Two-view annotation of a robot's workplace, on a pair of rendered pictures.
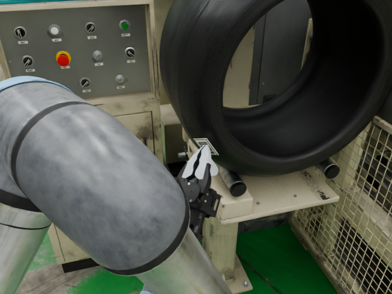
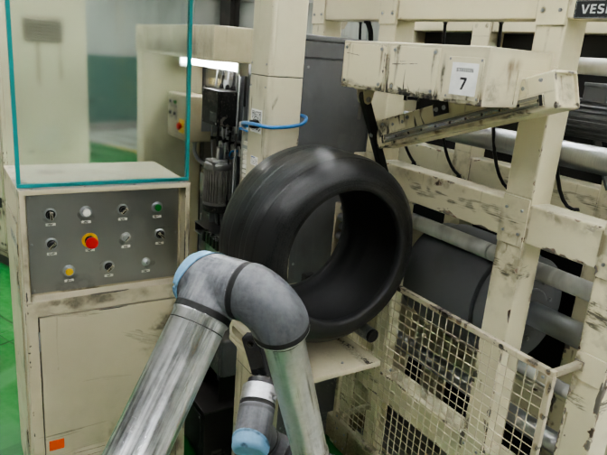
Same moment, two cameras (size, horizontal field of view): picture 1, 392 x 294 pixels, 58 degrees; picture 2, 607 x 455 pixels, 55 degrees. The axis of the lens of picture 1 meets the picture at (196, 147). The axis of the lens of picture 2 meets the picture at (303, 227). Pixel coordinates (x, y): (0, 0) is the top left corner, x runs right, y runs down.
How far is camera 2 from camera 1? 0.85 m
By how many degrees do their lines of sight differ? 22
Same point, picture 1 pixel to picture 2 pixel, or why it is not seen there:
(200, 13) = (271, 207)
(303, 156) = (348, 320)
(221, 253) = not seen: outside the picture
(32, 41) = (60, 223)
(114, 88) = (138, 272)
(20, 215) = (218, 325)
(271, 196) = (321, 365)
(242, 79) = not seen: hidden behind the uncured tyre
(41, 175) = (250, 293)
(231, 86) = not seen: hidden behind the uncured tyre
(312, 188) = (357, 356)
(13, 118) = (221, 270)
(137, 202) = (294, 305)
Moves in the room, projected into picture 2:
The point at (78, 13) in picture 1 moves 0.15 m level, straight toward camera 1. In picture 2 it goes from (112, 196) to (126, 207)
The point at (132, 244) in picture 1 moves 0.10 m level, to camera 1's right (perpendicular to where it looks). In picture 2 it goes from (292, 326) to (342, 323)
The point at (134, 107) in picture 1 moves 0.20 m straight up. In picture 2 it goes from (161, 292) to (161, 239)
